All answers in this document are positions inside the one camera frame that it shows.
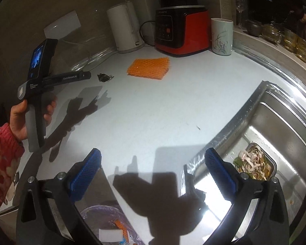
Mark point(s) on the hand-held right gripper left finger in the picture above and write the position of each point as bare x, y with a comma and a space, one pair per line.
86, 173

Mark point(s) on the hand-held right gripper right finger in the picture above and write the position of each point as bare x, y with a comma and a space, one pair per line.
219, 171

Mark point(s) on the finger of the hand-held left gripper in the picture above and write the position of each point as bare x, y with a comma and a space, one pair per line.
68, 77

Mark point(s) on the bin with purple bag liner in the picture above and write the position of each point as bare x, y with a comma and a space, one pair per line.
91, 214

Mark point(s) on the person's left hand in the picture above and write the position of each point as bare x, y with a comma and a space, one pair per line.
17, 122

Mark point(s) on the metal sink strainer basket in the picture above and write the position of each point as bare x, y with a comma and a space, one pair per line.
255, 162

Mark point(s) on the white electric kettle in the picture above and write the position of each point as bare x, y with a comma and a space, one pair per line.
122, 28

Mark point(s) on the stainless steel sink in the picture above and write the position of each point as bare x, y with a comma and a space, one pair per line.
278, 122

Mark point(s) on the red black blender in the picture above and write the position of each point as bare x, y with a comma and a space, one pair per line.
183, 30

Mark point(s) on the white cup with leaf print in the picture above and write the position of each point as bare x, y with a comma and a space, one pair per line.
221, 37

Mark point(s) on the glass teapot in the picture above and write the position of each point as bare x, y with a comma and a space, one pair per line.
270, 33

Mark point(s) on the wine glass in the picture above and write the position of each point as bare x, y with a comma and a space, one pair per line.
241, 5

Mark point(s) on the white wall socket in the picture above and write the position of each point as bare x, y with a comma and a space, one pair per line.
63, 25

